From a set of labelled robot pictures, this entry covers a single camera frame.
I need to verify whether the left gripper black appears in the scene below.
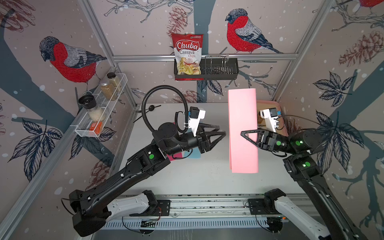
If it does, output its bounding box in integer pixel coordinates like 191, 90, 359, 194
164, 122, 225, 157

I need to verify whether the light pink paper sheet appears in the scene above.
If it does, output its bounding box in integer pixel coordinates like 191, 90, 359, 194
228, 89, 259, 174

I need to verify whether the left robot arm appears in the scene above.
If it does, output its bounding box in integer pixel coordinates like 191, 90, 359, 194
69, 123, 226, 237

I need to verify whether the tan spice bottle front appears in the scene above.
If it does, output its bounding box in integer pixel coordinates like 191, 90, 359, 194
100, 79, 118, 101

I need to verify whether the Chuba cassava chips bag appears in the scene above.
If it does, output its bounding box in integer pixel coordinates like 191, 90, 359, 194
171, 33, 204, 81

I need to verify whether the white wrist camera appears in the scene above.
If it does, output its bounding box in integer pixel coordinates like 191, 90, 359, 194
260, 108, 281, 133
188, 106, 206, 137

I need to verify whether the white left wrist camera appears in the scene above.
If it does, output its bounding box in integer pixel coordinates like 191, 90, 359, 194
188, 106, 206, 137

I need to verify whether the tan spice bottle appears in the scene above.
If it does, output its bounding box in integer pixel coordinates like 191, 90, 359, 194
100, 79, 118, 101
107, 72, 122, 92

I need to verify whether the beige cloth napkin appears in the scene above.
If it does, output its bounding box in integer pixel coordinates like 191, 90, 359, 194
257, 101, 284, 133

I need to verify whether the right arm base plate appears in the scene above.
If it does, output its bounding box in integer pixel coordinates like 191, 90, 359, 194
247, 198, 283, 216

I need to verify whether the magenta paper sheet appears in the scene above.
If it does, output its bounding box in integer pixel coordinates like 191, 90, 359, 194
166, 122, 183, 161

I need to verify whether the pink plastic tray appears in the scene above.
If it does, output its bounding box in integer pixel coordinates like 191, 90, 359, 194
257, 100, 288, 136

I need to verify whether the tan spice bottle rear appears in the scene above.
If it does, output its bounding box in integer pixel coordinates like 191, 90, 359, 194
107, 72, 122, 92

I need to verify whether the small red box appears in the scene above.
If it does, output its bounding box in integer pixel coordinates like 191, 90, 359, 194
89, 122, 103, 135

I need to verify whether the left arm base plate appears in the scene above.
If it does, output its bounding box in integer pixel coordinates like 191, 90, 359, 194
143, 200, 171, 217

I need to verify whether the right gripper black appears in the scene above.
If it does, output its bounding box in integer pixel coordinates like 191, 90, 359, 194
241, 129, 299, 158

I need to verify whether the light blue paper sheet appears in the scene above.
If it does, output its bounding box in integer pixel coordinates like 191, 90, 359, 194
183, 148, 201, 159

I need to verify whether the black spoon on table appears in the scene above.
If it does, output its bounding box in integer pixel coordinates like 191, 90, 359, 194
133, 105, 161, 123

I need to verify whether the black lid grinder jar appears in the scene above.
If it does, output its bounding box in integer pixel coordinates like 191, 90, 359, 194
78, 95, 106, 123

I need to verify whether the black wire wall basket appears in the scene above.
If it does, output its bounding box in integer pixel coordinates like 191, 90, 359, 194
174, 56, 239, 81

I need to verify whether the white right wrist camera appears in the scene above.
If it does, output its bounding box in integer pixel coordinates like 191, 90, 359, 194
260, 108, 281, 133

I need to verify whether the clear acrylic wall shelf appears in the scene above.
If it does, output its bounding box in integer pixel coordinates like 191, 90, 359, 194
75, 74, 128, 139

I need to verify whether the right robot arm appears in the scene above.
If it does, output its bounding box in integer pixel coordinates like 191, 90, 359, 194
241, 129, 366, 240

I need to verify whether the black corrugated cable hose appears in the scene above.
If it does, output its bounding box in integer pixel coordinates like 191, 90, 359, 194
140, 85, 190, 133

